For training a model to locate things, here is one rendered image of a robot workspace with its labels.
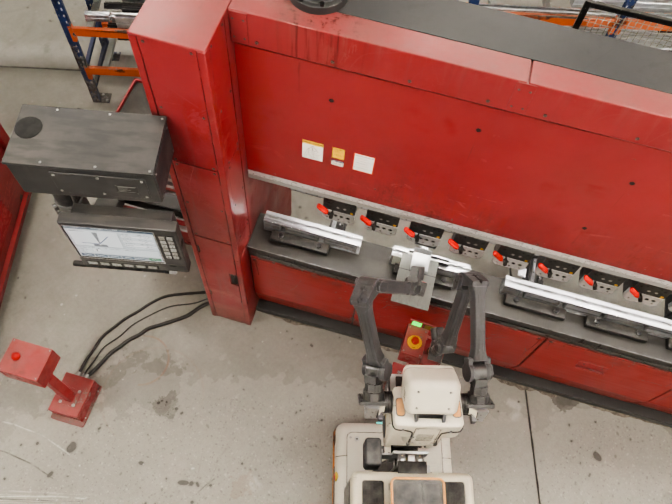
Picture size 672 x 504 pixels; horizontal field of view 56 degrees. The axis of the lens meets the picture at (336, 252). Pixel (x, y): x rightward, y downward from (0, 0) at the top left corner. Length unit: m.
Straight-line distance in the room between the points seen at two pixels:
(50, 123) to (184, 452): 2.10
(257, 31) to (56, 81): 3.29
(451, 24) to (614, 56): 0.52
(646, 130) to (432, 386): 1.15
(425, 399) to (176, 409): 1.81
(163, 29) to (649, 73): 1.49
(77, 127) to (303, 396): 2.15
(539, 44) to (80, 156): 1.53
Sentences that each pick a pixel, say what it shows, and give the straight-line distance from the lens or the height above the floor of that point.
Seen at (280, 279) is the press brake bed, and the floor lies 0.58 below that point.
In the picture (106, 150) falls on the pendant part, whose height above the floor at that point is 1.95.
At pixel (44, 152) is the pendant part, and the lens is 2.34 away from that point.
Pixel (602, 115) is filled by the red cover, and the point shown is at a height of 2.24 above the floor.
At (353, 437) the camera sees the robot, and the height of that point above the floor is 0.28.
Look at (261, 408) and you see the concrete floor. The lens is 3.84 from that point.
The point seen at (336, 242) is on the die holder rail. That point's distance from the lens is 3.17.
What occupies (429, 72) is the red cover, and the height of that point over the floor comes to 2.24.
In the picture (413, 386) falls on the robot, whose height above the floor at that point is 1.38.
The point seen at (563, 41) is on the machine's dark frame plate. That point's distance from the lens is 2.22.
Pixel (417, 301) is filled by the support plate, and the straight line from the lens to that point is 3.01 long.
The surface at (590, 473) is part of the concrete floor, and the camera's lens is 4.12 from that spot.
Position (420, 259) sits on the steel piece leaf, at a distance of 3.11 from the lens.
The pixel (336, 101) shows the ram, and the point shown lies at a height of 1.98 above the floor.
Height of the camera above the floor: 3.73
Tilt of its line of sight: 63 degrees down
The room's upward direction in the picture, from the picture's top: 7 degrees clockwise
